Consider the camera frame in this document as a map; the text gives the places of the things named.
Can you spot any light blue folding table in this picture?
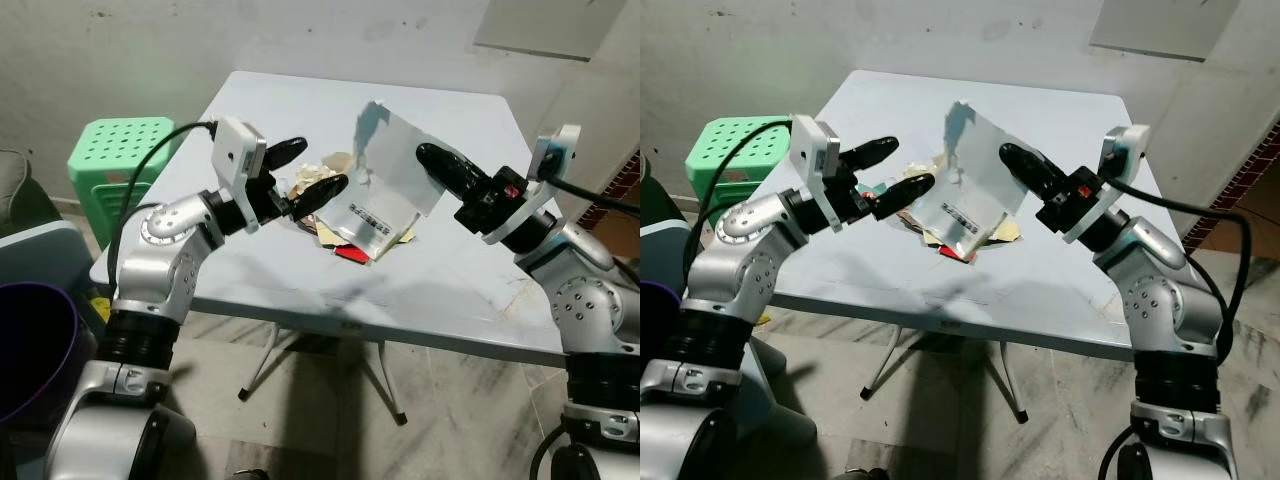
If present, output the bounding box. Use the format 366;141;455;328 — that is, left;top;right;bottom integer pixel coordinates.
90;69;641;427
765;69;1191;427

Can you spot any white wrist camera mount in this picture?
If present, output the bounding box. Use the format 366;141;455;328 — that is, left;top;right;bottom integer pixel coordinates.
479;124;584;247
789;114;844;234
1062;124;1152;247
213;117;269;189

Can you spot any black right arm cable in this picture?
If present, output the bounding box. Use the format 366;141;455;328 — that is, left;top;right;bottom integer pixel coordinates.
1108;176;1252;363
543;174;641;217

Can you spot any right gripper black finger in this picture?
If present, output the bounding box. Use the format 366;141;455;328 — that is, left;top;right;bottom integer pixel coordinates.
414;142;491;202
999;142;1068;198

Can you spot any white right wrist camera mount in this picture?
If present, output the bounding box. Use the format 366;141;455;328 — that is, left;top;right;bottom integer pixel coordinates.
479;124;584;247
1062;124;1152;247

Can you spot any crumpled beige paper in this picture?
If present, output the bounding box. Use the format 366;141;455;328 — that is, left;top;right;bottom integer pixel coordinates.
288;152;354;201
870;158;947;193

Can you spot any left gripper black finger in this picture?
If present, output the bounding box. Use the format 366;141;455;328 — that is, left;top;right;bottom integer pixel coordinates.
842;134;900;172
288;174;351;219
262;137;310;174
871;172;937;222

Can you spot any green plastic stool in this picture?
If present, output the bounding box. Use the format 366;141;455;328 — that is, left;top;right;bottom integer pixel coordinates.
685;114;801;203
67;117;177;197

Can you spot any pale blue plastic chair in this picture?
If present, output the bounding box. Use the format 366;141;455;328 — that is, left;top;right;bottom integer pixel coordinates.
640;219;693;293
0;219;112;303

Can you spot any dark green cushion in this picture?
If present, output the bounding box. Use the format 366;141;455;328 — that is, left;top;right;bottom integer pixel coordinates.
0;149;63;233
640;150;691;231

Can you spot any silver foil bag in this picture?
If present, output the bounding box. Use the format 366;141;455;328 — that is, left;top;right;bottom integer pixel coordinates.
320;99;449;263
905;99;1032;257

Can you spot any grey wall panel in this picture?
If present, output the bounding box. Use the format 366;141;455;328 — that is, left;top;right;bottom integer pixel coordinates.
1088;0;1247;64
472;0;628;64

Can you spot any dark purple rubbish bin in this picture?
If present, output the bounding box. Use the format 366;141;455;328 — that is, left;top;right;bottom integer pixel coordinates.
0;281;97;433
640;279;683;353

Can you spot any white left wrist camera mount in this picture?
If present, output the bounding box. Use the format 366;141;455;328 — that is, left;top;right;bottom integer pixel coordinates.
789;114;844;234
213;117;269;189

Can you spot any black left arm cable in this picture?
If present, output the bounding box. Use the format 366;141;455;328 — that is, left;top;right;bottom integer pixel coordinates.
682;117;798;283
106;120;218;293

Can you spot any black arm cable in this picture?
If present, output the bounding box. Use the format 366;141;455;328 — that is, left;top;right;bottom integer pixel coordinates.
682;117;798;283
1108;176;1252;363
543;174;641;217
106;120;218;293

